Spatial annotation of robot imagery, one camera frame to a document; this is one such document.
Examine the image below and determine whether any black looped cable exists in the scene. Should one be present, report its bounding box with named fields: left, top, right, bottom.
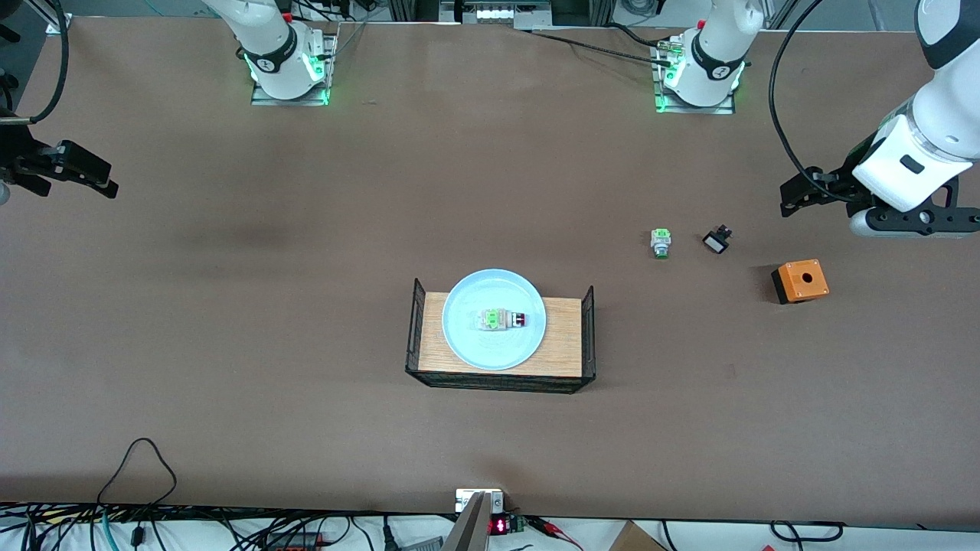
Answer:
left=96, top=438, right=178, bottom=507

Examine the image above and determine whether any black wire rack wooden shelf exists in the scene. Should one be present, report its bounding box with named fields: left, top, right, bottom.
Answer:
left=405, top=278, right=596, bottom=395

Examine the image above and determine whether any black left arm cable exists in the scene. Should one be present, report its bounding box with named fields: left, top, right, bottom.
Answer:
left=769, top=0, right=874, bottom=206

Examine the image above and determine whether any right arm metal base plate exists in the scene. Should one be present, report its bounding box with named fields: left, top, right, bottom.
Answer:
left=251, top=31, right=338, bottom=106

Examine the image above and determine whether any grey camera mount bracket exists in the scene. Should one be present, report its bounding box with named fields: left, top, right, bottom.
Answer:
left=444, top=488, right=506, bottom=551

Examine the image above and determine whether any brown cardboard box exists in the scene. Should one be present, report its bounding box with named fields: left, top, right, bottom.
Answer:
left=609, top=520, right=668, bottom=551

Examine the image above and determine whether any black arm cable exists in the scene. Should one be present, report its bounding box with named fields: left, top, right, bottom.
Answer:
left=0, top=0, right=71, bottom=125
left=769, top=0, right=874, bottom=206

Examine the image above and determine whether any black cable across table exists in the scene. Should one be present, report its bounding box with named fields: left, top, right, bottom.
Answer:
left=514, top=21, right=675, bottom=66

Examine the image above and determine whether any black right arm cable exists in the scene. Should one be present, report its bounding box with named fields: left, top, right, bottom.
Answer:
left=0, top=0, right=71, bottom=125

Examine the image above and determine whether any green white switch component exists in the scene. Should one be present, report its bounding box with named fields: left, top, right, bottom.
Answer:
left=479, top=308, right=529, bottom=332

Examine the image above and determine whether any light blue round plate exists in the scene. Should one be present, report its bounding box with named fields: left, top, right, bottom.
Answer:
left=442, top=268, right=547, bottom=372

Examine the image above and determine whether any black power adapter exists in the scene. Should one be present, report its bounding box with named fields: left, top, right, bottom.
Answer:
left=264, top=532, right=322, bottom=551

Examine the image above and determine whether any aluminium frame profile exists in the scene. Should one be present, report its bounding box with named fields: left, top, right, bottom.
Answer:
left=27, top=0, right=74, bottom=35

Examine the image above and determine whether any red clip lead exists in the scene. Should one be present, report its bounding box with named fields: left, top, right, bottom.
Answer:
left=527, top=516, right=584, bottom=550

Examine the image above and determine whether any orange button enclosure box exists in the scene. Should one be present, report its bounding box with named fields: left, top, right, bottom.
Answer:
left=770, top=259, right=830, bottom=305

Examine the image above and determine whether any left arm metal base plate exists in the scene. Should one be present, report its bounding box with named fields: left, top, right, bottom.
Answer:
left=653, top=38, right=737, bottom=116

